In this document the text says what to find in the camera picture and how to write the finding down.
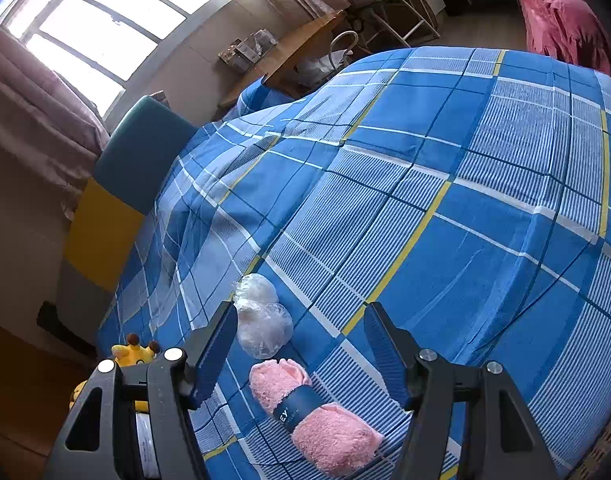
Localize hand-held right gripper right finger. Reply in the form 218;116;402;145
363;301;561;480

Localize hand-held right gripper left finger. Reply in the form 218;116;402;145
43;300;239;480

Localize clear plastic bag white contents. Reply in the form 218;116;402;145
233;274;294;360

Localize pink towel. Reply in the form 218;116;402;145
249;357;386;478

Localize yellow plush toy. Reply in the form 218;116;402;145
68;332;161;411

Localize glass jar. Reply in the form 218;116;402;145
136;412;161;480

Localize blue plaid blanket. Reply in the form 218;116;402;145
96;46;611;480

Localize teal yellow grey headboard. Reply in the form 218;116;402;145
58;96;199;333

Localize blue plaid pillow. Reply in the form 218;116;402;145
236;77;299;113

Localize clear plastic organiser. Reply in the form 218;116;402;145
218;29;279;68

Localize wooden desk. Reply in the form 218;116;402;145
216;10;349;111

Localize window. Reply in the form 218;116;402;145
6;0;246;121

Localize pink quilt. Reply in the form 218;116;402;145
505;0;611;78

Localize white bag with handles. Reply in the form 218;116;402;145
298;30;361;81

